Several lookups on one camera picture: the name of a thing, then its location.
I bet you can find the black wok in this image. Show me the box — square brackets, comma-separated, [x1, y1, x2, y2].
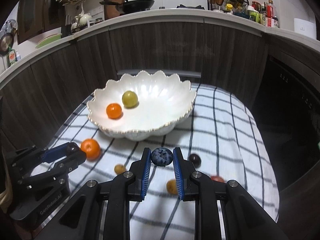
[99, 0, 155, 14]

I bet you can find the white scalloped bowl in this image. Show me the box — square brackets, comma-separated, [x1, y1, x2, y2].
[87, 70, 197, 140]

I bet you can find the orange mandarin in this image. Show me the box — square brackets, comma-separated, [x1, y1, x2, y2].
[80, 139, 101, 161]
[106, 103, 123, 119]

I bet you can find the white canister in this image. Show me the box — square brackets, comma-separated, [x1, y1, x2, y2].
[294, 18, 317, 39]

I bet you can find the black knife block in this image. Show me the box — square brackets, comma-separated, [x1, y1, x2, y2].
[61, 15, 73, 37]

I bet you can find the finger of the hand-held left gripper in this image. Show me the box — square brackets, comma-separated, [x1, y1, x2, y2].
[10, 142, 72, 175]
[21, 151, 87, 190]

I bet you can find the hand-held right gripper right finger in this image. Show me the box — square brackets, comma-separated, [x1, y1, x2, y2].
[173, 147, 288, 240]

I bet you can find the blueberry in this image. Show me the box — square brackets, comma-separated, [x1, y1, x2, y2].
[151, 147, 174, 167]

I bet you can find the black built-in dishwasher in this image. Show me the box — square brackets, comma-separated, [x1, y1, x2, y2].
[252, 55, 320, 188]

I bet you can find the hanging metal pan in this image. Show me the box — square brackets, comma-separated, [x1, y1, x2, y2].
[0, 20, 18, 55]

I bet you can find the brown cutting board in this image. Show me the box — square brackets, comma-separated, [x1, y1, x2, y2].
[104, 0, 125, 20]

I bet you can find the grey cabinet handle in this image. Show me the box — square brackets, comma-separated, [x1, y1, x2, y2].
[117, 69, 202, 79]

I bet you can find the green dish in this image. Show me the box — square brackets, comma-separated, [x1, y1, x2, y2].
[35, 33, 63, 48]

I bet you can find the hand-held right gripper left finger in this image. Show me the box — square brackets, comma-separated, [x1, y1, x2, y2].
[35, 147, 152, 240]

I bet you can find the dish soap bottle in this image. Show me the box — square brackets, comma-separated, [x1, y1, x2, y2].
[8, 49, 21, 67]

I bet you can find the large green round fruit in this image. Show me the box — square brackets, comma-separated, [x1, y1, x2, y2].
[122, 91, 139, 109]

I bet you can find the dark purple grape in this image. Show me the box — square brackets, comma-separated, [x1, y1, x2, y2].
[188, 153, 202, 168]
[66, 142, 80, 155]

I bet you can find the red label box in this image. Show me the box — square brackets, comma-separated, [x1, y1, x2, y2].
[265, 17, 279, 28]

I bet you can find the white checked cloth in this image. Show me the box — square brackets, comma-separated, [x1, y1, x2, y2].
[30, 82, 280, 240]

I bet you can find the white teapot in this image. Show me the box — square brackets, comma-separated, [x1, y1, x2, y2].
[75, 12, 93, 27]

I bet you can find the green plastic container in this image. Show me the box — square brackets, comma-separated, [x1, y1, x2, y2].
[247, 9, 259, 22]

